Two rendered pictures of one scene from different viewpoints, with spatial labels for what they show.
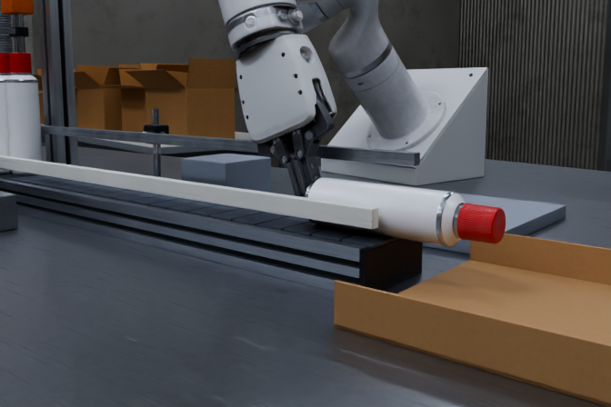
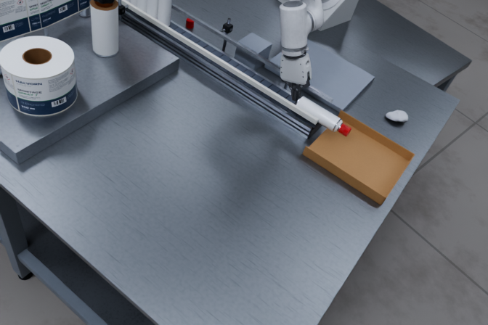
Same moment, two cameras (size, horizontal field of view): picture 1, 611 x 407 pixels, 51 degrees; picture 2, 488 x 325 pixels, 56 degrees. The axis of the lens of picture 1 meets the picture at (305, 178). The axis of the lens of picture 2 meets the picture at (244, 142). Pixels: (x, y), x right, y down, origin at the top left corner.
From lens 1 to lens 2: 110 cm
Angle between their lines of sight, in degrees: 39
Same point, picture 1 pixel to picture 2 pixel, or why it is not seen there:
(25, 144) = (166, 16)
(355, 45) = not seen: outside the picture
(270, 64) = (295, 64)
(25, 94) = not seen: outside the picture
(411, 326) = (322, 162)
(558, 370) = (351, 181)
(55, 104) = not seen: outside the picture
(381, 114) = not seen: outside the picture
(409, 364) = (320, 172)
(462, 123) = (348, 1)
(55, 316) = (230, 142)
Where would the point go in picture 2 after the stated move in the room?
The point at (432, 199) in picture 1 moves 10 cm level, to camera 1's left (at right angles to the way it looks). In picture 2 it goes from (333, 121) to (305, 118)
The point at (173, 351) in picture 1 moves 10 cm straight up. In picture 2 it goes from (267, 162) to (274, 141)
